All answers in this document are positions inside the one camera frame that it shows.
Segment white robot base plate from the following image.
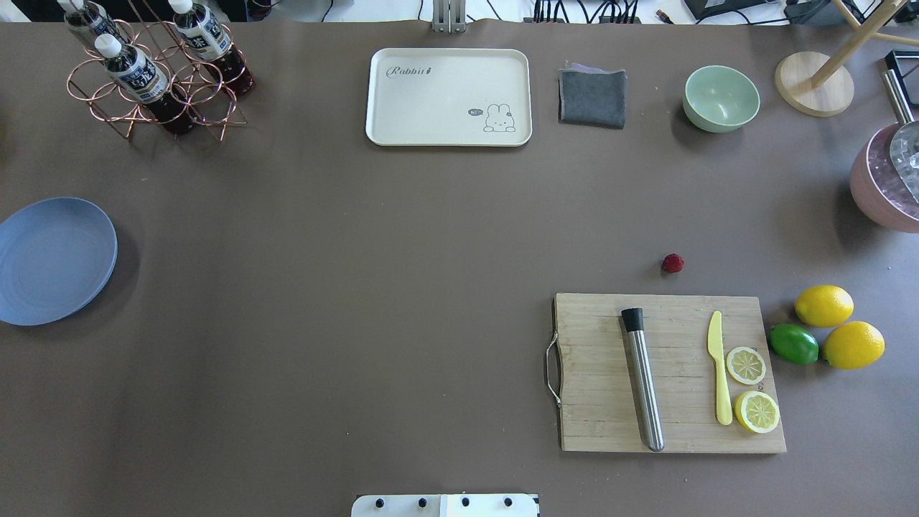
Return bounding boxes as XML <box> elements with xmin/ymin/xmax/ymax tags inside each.
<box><xmin>350</xmin><ymin>492</ymin><xmax>541</xmax><ymax>516</ymax></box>

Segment steel muddler black tip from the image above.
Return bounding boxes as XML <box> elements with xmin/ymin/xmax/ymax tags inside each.
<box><xmin>621</xmin><ymin>307</ymin><xmax>666</xmax><ymax>452</ymax></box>

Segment green lime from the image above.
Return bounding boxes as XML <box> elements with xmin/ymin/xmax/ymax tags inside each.
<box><xmin>768</xmin><ymin>324</ymin><xmax>820</xmax><ymax>365</ymax></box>

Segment yellow plastic knife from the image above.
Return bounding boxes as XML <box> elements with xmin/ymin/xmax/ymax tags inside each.
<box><xmin>706</xmin><ymin>311</ymin><xmax>733</xmax><ymax>426</ymax></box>

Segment back left tea bottle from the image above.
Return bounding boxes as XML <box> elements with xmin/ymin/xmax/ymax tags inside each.
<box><xmin>57</xmin><ymin>0</ymin><xmax>131</xmax><ymax>52</ymax></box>

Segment blue round plate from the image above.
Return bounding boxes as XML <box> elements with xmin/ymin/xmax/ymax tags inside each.
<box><xmin>1</xmin><ymin>197</ymin><xmax>118</xmax><ymax>326</ymax></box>

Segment grey metal bracket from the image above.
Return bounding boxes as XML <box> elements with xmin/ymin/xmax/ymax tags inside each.
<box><xmin>431</xmin><ymin>0</ymin><xmax>467</xmax><ymax>34</ymax></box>

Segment front dark tea bottle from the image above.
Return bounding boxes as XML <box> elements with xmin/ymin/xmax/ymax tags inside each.
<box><xmin>94</xmin><ymin>34</ymin><xmax>196</xmax><ymax>135</ymax></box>

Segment back right tea bottle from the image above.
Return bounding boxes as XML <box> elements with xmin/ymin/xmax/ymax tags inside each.
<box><xmin>169</xmin><ymin>1</ymin><xmax>255</xmax><ymax>97</ymax></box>

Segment cream rabbit tray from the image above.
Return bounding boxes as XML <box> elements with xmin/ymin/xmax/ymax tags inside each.
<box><xmin>365</xmin><ymin>48</ymin><xmax>533</xmax><ymax>147</ymax></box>

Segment wooden stand round base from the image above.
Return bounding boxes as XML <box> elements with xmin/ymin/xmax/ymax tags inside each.
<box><xmin>774</xmin><ymin>1</ymin><xmax>918</xmax><ymax>117</ymax></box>

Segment copper wire bottle rack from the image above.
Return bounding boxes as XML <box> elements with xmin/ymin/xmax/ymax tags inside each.
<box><xmin>66</xmin><ymin>1</ymin><xmax>247</xmax><ymax>141</ymax></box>

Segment lower whole lemon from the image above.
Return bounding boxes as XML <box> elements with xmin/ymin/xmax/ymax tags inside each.
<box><xmin>824</xmin><ymin>321</ymin><xmax>886</xmax><ymax>370</ymax></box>

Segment upper whole lemon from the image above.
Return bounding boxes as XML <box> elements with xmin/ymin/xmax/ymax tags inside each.
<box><xmin>793</xmin><ymin>284</ymin><xmax>854</xmax><ymax>327</ymax></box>

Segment lower lemon half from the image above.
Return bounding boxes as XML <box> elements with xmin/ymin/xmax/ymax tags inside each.
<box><xmin>733</xmin><ymin>391</ymin><xmax>780</xmax><ymax>433</ymax></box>

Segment pink ice bucket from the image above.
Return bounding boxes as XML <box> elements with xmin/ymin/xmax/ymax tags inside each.
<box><xmin>849</xmin><ymin>122</ymin><xmax>918</xmax><ymax>233</ymax></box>

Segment steel ice scoop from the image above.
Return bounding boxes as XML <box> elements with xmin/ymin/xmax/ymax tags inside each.
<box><xmin>882</xmin><ymin>69</ymin><xmax>918</xmax><ymax>202</ymax></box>

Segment upper lemon slice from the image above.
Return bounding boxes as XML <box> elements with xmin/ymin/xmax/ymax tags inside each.
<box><xmin>725</xmin><ymin>347</ymin><xmax>767</xmax><ymax>386</ymax></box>

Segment small red strawberry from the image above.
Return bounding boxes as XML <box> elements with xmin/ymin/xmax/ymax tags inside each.
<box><xmin>662</xmin><ymin>254</ymin><xmax>685</xmax><ymax>274</ymax></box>

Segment light green bowl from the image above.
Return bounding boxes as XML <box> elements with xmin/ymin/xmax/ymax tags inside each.
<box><xmin>682</xmin><ymin>65</ymin><xmax>760</xmax><ymax>134</ymax></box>

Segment whole lemon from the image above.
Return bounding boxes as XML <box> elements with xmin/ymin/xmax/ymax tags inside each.
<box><xmin>793</xmin><ymin>284</ymin><xmax>854</xmax><ymax>327</ymax></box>
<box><xmin>824</xmin><ymin>321</ymin><xmax>886</xmax><ymax>370</ymax></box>

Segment grey folded cloth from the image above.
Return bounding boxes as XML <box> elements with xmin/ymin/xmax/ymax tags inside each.
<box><xmin>558</xmin><ymin>62</ymin><xmax>628</xmax><ymax>130</ymax></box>

